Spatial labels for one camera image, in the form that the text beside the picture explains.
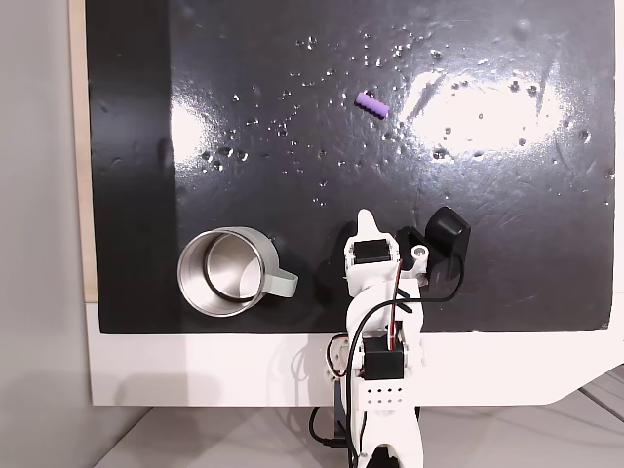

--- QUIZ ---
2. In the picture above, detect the purple ribbed pen grip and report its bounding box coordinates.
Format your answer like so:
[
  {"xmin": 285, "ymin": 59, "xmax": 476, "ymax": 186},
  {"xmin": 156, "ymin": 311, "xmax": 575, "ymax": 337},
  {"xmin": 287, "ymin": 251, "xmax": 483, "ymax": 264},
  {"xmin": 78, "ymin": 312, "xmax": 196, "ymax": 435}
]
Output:
[{"xmin": 354, "ymin": 91, "xmax": 391, "ymax": 121}]

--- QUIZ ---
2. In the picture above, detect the glossy black mat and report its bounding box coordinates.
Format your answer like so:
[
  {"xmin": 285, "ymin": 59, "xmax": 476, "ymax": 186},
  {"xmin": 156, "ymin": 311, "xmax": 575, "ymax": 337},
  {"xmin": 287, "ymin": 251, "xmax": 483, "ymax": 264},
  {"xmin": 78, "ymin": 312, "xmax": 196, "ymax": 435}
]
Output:
[{"xmin": 85, "ymin": 0, "xmax": 616, "ymax": 336}]

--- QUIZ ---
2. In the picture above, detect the pale wooden board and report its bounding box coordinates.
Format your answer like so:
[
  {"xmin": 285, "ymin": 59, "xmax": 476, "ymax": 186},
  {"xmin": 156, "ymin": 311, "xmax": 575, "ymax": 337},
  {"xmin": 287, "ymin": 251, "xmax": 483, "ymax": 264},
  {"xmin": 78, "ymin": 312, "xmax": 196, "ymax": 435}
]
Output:
[{"xmin": 67, "ymin": 0, "xmax": 101, "ymax": 304}]

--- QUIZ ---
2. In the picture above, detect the black oval camera box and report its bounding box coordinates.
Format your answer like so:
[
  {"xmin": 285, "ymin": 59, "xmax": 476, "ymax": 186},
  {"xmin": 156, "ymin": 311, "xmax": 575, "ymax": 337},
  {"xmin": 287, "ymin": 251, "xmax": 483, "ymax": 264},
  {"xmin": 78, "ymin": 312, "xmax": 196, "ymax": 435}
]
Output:
[{"xmin": 424, "ymin": 206, "xmax": 473, "ymax": 274}]

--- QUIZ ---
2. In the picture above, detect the red white black servo wire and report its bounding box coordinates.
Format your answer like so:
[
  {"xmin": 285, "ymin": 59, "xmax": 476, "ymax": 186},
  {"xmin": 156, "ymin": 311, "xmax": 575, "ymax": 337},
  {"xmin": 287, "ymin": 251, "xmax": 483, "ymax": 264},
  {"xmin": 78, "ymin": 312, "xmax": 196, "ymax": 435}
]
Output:
[{"xmin": 386, "ymin": 261, "xmax": 407, "ymax": 353}]

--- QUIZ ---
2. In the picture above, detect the black base cable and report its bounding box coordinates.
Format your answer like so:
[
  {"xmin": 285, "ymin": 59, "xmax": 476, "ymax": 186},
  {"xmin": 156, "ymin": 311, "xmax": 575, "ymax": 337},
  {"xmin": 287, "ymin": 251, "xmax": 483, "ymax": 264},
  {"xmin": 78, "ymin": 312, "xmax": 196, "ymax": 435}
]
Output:
[{"xmin": 307, "ymin": 406, "xmax": 353, "ymax": 449}]

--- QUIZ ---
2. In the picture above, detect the steel mug pale green handle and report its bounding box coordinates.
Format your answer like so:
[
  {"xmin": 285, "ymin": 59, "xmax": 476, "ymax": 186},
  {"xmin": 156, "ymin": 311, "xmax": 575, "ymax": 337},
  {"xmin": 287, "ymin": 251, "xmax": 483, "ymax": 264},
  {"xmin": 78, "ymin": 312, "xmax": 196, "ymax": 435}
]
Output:
[{"xmin": 176, "ymin": 226, "xmax": 299, "ymax": 318}]

